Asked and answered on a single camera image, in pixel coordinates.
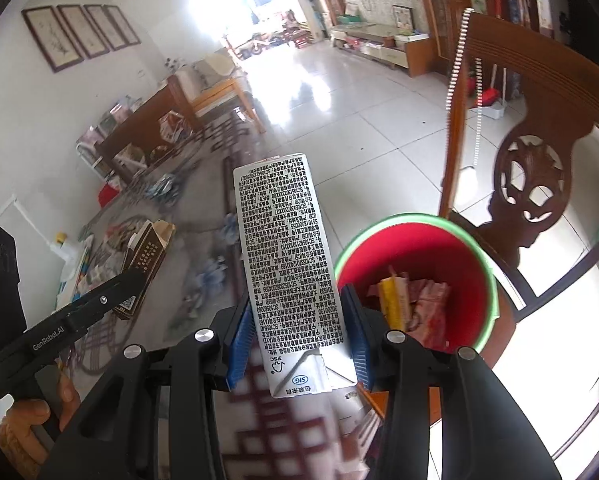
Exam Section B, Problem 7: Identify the silver milk carton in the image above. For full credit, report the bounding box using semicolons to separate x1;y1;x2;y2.
233;154;359;400

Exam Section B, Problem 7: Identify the large framed plant picture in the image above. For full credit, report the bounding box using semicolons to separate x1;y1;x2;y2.
21;6;85;73

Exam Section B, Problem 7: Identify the row of children's books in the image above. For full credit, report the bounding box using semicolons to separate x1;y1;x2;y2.
80;95;190;166

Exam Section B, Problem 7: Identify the white balance bike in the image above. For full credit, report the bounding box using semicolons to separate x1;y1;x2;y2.
252;32;285;53

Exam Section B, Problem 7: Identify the brown cardboard box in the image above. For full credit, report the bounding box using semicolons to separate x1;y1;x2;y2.
112;219;176;321

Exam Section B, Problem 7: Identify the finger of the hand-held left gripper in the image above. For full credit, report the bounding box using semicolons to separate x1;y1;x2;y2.
62;270;146;333

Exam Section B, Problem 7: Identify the wooden sofa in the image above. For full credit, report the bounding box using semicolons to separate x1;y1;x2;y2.
180;55;268;133

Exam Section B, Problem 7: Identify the plain wooden chair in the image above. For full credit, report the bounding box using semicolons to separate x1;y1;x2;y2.
97;76;205;181

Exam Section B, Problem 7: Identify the white plastic desk holder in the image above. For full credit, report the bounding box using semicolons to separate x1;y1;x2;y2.
50;232;88;267

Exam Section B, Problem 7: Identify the blue silver wrapper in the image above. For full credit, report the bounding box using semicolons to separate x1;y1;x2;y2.
147;175;185;201

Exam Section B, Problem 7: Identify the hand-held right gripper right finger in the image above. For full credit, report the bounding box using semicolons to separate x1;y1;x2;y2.
340;284;563;480

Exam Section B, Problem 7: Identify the beige cushion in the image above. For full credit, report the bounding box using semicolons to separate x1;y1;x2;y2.
200;55;240;78

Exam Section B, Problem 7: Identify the carved wooden chair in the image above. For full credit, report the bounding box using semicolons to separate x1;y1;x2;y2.
438;10;599;311

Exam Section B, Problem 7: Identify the white bead string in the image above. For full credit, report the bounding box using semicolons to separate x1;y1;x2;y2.
444;7;483;171

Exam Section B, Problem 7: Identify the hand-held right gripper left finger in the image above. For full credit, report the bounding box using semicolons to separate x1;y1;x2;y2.
37;300;254;480

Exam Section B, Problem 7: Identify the person's left hand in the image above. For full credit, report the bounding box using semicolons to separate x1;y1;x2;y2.
0;372;83;480

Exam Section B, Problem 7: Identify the red plastic container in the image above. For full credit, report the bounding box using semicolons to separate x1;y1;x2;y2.
98;182;123;208

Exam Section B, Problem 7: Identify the framed star picture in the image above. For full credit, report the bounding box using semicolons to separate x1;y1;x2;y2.
391;5;414;31

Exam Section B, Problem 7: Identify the white book rack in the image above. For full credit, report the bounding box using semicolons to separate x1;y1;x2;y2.
76;95;145;181

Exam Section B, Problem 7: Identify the red bin green rim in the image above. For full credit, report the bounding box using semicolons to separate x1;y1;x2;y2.
333;214;499;361

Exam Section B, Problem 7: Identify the wooden television cabinet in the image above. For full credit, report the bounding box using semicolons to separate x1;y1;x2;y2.
329;22;437;78

